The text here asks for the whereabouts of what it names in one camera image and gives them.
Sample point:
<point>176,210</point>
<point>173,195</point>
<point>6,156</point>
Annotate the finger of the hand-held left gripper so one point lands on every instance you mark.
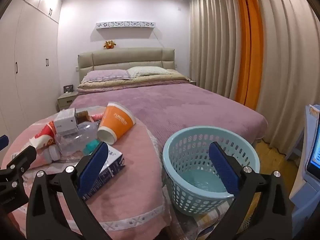
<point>3,142</point>
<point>25,156</point>

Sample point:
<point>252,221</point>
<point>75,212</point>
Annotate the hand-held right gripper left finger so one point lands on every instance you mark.
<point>92,166</point>

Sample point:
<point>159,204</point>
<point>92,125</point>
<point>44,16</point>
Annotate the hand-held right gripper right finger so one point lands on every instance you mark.
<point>223,171</point>

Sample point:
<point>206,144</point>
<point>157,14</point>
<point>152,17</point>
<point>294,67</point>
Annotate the light blue plastic basket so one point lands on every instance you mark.
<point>190,180</point>

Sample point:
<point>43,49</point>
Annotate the teal bottle cap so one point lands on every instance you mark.
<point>91,147</point>

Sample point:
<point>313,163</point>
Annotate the dark blue carton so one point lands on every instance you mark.
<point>112,165</point>

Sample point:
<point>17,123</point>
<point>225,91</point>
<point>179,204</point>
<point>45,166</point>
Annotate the clear plastic bottle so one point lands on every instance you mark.
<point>72,142</point>

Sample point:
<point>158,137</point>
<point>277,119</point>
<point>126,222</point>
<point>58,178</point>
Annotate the pink blanket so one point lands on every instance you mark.
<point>140,180</point>

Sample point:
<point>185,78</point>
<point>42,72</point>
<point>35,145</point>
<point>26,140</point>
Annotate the small white box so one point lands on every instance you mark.
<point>65,125</point>

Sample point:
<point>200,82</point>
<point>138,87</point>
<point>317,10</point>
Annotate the brown paper bag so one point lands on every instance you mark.
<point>82,117</point>

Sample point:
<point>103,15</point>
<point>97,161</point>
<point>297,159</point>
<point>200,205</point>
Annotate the orange paper cup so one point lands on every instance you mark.
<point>117,122</point>

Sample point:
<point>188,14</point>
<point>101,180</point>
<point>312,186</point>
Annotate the patterned floor mat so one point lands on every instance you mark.
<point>190,225</point>

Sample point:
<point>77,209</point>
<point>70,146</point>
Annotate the beige nightstand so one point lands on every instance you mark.
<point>65,101</point>
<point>192,82</point>

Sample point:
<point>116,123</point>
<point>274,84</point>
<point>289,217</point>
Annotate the purple bedspread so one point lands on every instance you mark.
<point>187,105</point>

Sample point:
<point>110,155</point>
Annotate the white blue machine with screen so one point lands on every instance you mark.
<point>300,192</point>

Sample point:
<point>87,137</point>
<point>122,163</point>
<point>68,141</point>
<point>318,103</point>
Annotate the white wardrobe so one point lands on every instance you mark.
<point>30,67</point>

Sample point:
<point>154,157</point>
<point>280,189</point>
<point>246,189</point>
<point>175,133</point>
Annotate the folded beige quilt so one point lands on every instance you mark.
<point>130,85</point>

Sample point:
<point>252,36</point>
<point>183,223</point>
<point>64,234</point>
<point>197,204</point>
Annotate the purple pillow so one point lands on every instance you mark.
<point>105,75</point>

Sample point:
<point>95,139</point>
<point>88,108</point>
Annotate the white patterned pillow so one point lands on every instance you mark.
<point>150,71</point>

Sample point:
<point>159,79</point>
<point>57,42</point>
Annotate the beige padded headboard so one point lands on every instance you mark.
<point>125,58</point>

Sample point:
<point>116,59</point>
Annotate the orange curtain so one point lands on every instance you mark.
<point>252,55</point>

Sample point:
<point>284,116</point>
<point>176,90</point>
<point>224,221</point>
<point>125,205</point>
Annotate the beige curtain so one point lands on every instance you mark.
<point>215,42</point>
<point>287,67</point>

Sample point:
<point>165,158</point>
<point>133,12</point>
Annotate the orange plush toy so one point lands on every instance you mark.
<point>110,45</point>

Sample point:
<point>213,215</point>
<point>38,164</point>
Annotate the dark picture frame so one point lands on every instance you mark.
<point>68,88</point>

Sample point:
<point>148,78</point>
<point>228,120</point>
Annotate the white wall shelf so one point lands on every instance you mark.
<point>125,25</point>

